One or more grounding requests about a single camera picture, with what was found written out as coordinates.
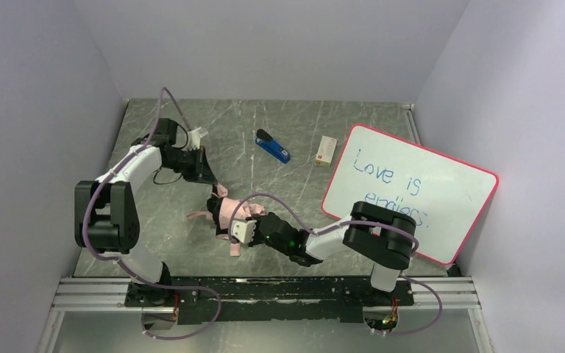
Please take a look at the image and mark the blue and black stapler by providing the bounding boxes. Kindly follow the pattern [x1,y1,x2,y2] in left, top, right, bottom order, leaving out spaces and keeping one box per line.
[255,129,291,164]

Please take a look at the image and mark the pink framed whiteboard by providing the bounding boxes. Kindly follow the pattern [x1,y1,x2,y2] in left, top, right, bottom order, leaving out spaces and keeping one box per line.
[321,124,500,265]

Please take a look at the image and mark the small white staple box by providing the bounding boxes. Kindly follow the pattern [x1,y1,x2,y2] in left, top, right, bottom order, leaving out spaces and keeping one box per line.
[315,135,337,168]

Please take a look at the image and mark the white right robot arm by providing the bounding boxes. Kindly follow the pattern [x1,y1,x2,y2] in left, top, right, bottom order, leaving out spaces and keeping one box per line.
[247,202,419,292]

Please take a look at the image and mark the pink and black folding umbrella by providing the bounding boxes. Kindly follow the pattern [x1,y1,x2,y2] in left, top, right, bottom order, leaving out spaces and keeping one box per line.
[186,184,266,257]

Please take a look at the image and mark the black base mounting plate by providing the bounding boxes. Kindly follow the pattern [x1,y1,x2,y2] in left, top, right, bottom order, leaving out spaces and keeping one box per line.
[124,276,414,325]

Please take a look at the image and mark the aluminium rail frame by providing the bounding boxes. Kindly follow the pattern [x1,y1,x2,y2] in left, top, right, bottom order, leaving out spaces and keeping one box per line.
[38,277,494,352]

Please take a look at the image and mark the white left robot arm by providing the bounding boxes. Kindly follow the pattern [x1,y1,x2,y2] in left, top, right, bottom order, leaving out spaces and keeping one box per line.
[74,118,227,307]

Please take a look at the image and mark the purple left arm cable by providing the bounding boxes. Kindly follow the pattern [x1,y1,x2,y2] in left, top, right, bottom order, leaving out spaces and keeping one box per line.
[81,86,223,342]

